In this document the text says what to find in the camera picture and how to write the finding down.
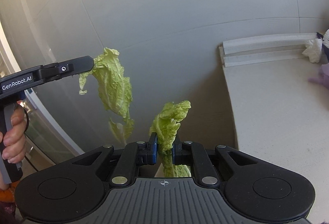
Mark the white backsplash strip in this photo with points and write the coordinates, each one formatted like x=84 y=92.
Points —
x=261 y=49

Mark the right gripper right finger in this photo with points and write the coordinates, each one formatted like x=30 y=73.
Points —
x=180 y=152

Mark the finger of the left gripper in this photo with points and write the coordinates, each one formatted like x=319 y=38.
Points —
x=68 y=68

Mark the lettuce leaf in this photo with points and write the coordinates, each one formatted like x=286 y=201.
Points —
x=114 y=90
x=166 y=125

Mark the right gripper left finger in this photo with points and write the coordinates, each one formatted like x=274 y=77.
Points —
x=147 y=151

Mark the person's left hand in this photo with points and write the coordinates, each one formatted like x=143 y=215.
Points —
x=15 y=140

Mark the white tissue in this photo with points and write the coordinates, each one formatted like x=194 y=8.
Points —
x=313 y=50

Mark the purple cloth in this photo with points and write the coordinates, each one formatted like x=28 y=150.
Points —
x=323 y=76

